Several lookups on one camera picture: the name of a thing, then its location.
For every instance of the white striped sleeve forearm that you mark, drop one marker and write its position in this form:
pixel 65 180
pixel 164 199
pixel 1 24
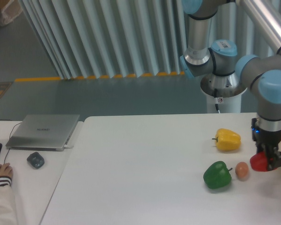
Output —
pixel 7 202

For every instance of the cardboard box in plastic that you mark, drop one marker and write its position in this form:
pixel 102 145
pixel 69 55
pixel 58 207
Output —
pixel 9 10

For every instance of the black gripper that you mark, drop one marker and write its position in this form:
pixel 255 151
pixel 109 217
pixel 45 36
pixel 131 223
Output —
pixel 267 142

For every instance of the person's hand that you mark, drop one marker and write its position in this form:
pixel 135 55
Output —
pixel 6 174

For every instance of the yellow bell pepper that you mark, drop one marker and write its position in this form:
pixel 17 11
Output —
pixel 227 140

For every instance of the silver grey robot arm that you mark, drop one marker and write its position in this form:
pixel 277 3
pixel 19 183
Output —
pixel 261 76

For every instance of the white corrugated partition screen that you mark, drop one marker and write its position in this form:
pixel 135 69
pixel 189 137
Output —
pixel 136 37

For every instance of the dark grey computer mouse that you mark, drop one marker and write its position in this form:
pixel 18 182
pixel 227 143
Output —
pixel 35 160

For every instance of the red bell pepper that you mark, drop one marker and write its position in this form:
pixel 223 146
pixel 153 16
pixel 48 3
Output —
pixel 259 162

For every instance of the silver closed laptop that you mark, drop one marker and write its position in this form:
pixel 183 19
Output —
pixel 43 132

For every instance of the green bell pepper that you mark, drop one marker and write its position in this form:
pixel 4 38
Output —
pixel 217 175

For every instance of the brown egg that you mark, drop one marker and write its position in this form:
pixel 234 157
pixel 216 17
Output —
pixel 242 170

